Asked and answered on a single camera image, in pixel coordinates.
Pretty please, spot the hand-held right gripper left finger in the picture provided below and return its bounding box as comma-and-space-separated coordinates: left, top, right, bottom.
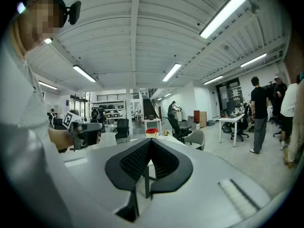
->
58, 138, 152, 223

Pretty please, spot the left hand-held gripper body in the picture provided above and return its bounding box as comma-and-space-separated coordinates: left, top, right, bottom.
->
62, 111, 103, 151

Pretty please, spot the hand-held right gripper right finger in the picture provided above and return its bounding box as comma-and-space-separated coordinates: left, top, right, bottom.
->
140, 138, 272, 228

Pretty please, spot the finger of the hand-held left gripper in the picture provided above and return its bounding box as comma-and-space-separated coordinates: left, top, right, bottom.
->
80, 122, 103, 132

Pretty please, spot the person's left forearm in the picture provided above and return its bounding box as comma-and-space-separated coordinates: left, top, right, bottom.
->
48, 128, 75, 152

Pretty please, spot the white plastic chair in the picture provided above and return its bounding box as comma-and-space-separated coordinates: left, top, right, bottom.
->
98, 132, 117, 149

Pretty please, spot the metal storage shelving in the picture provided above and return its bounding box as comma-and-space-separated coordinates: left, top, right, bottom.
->
91, 100, 126, 124

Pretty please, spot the black office chair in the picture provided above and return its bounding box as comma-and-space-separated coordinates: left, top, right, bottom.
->
113, 119, 131, 141
168, 117, 192, 144
230, 104, 250, 142

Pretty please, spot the grey upholstered chair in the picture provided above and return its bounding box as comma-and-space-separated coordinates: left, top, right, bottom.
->
184, 129, 206, 151

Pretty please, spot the black balcony railing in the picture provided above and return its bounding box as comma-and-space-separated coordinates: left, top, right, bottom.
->
96, 93, 140, 102

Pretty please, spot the white column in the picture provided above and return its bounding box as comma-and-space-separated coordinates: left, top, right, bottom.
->
125, 88, 133, 135

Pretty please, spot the wooden cabinet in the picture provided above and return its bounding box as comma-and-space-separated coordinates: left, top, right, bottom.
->
193, 110, 207, 128

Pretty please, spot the dark staircase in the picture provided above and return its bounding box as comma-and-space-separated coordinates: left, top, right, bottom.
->
142, 98, 160, 120

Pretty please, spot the red-rimmed fabric storage bag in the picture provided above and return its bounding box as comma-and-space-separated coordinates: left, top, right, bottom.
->
145, 128, 159, 138

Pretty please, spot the white office desk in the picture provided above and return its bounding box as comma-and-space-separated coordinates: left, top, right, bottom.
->
218, 113, 245, 148

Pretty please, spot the small white table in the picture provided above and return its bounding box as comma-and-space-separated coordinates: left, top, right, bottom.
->
143, 118, 162, 134

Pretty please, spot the person's grey t-shirt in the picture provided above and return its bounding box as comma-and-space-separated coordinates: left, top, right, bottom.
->
0, 36, 52, 156

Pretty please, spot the dark double door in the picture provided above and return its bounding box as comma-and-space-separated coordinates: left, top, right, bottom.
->
215, 77, 244, 117

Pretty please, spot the person's head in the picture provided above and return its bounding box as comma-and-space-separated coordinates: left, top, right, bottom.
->
10, 0, 61, 57

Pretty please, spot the black head-mounted camera rig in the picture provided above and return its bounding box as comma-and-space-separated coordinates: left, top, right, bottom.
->
39, 0, 82, 28

